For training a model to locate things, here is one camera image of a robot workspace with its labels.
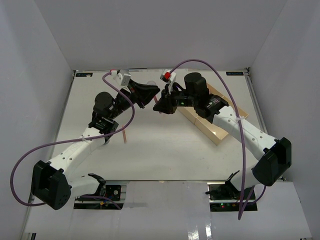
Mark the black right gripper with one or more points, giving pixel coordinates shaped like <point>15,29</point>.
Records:
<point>166,103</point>

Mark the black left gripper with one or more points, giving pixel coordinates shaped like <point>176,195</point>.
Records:
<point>141,95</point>

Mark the beige slim orange-tip pen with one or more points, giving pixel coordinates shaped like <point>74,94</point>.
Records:
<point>124,136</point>

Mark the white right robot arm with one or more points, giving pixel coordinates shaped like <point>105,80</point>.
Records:
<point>274,156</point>

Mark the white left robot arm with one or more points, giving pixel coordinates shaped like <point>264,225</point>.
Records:
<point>52,182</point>

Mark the clear jar purple beads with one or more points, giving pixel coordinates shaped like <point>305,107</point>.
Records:
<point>151,82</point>

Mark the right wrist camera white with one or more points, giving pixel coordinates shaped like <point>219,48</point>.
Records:
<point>169,78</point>

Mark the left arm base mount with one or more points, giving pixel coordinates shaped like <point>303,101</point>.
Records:
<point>111,197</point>

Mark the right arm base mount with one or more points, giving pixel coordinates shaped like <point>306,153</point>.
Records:
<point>223,199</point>

